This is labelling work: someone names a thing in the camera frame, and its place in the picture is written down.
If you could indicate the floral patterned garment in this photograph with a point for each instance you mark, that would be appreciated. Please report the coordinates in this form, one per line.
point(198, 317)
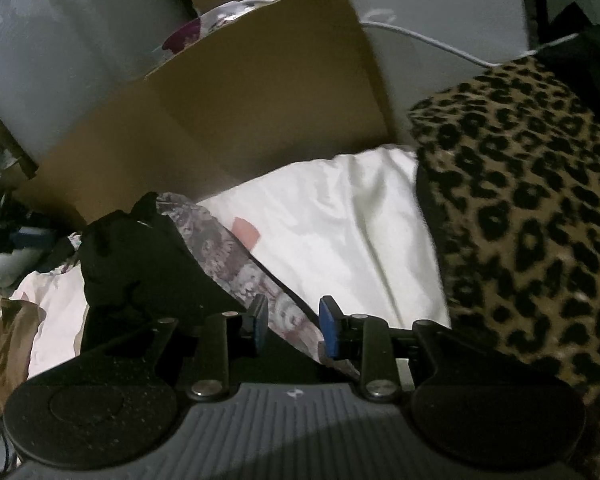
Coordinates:
point(220, 250)

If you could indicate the dark bag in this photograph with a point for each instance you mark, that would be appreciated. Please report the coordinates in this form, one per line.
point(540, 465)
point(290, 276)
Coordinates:
point(575, 5)

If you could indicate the brown cardboard box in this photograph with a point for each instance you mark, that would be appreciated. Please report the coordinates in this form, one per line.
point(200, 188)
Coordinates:
point(230, 110)

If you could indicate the grey neck pillow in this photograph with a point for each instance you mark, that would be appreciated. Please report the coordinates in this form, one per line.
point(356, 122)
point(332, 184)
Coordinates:
point(5, 266)

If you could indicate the black garment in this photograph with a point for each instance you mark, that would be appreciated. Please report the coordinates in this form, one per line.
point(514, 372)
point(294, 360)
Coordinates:
point(140, 265)

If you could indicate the purple and white pouch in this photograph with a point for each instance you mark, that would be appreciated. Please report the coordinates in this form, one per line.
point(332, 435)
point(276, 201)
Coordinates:
point(185, 35)

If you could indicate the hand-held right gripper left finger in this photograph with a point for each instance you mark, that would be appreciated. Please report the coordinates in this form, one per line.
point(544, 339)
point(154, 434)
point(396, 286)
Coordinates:
point(260, 322)

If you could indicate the white bed sheet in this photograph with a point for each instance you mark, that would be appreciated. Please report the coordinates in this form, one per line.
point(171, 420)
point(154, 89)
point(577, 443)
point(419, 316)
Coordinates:
point(340, 220)

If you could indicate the leopard print cloth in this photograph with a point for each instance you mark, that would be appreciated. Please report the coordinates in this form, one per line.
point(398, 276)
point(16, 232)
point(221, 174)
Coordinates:
point(530, 210)

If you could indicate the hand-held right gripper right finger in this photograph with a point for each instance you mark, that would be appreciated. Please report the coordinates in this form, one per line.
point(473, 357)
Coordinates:
point(330, 330)

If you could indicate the tan cloth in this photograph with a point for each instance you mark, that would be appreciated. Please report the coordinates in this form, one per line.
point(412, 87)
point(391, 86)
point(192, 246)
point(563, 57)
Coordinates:
point(5, 340)

